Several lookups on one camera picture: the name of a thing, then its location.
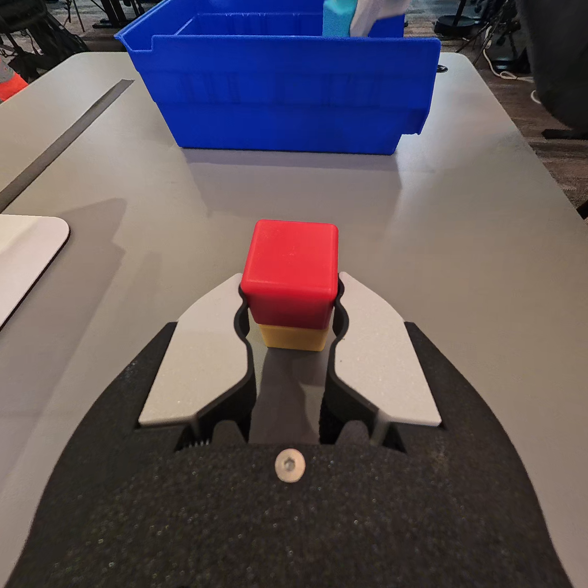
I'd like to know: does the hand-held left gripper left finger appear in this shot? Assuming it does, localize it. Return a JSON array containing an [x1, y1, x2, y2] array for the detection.
[[139, 273, 256, 428]]

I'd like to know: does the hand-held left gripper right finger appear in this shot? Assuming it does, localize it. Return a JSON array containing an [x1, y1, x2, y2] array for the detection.
[[323, 271, 443, 428]]

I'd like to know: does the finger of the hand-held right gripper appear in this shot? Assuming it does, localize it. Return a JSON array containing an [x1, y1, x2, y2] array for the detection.
[[349, 0, 412, 38]]

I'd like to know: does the cyan cube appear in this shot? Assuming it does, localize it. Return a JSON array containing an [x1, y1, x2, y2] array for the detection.
[[322, 0, 359, 37]]

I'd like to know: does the yellow cube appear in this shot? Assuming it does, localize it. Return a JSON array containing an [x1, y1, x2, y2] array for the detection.
[[258, 323, 329, 352]]

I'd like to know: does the blue plastic bin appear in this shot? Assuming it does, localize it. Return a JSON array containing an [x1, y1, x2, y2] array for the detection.
[[114, 0, 442, 155]]

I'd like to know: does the red cube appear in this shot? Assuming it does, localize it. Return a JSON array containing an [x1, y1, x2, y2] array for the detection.
[[240, 220, 340, 330]]

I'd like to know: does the grey desk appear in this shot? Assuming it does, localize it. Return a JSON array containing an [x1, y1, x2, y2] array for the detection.
[[0, 51, 588, 588]]

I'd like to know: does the black pole stand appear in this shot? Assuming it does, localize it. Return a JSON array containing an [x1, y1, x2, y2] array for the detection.
[[434, 0, 476, 35]]

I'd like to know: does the orange traffic cone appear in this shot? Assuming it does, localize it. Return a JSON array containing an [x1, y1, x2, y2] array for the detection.
[[0, 57, 27, 103]]

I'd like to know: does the white floor cable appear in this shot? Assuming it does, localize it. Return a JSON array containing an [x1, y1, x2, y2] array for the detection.
[[482, 37, 540, 104]]

